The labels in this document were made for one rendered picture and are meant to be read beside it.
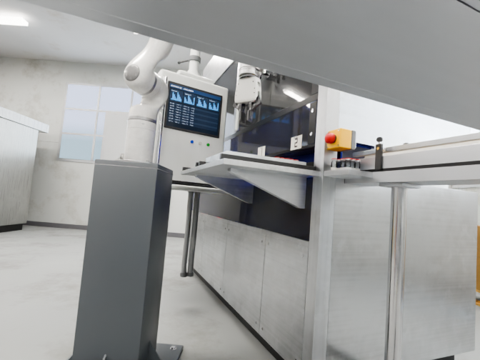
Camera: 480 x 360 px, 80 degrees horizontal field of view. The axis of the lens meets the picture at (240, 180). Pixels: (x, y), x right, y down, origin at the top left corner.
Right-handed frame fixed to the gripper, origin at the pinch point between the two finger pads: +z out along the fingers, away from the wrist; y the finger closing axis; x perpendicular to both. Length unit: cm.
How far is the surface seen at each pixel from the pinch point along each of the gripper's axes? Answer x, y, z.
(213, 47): 80, -48, 23
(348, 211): -27, -35, 34
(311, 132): -19.8, -20.3, 2.7
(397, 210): -16, -53, 32
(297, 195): -17.5, -16.7, 29.1
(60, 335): 13, 91, 107
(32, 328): 19, 108, 107
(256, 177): -1.8, -5.9, 23.8
